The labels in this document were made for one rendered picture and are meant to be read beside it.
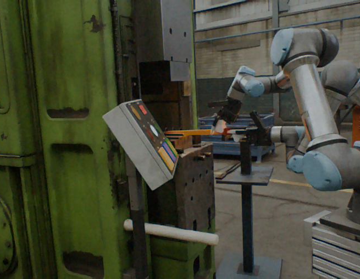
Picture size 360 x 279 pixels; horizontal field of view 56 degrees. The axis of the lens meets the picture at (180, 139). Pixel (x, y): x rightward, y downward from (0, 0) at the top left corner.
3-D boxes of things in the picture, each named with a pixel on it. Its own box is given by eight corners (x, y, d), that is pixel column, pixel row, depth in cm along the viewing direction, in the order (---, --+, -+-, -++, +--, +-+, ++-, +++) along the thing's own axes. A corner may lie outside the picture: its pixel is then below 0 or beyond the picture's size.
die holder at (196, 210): (215, 216, 202) (212, 142, 195) (187, 243, 169) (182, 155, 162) (138, 205, 228) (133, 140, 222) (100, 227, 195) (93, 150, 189)
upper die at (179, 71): (189, 81, 180) (188, 62, 179) (170, 81, 163) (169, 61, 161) (125, 84, 200) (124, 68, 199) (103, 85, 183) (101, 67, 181)
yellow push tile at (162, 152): (174, 164, 116) (162, 146, 115) (173, 169, 109) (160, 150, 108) (170, 166, 116) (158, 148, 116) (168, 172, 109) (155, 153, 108)
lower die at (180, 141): (192, 146, 186) (191, 131, 184) (175, 153, 168) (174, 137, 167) (130, 144, 205) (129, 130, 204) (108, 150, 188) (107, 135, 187)
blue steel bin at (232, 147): (276, 154, 597) (275, 113, 586) (261, 164, 531) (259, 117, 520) (215, 150, 662) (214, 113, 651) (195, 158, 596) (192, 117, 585)
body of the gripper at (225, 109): (229, 125, 162) (240, 103, 157) (214, 117, 165) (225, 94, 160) (234, 124, 168) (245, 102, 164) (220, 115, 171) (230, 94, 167)
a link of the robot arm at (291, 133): (306, 146, 147) (306, 127, 146) (279, 146, 152) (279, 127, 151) (308, 143, 154) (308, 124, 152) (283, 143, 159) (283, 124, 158)
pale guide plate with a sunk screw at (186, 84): (191, 95, 210) (190, 67, 207) (184, 96, 202) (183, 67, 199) (188, 95, 211) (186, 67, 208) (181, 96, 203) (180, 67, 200)
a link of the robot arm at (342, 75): (371, 65, 125) (308, 180, 136) (362, 66, 135) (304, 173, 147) (340, 53, 126) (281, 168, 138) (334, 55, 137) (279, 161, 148)
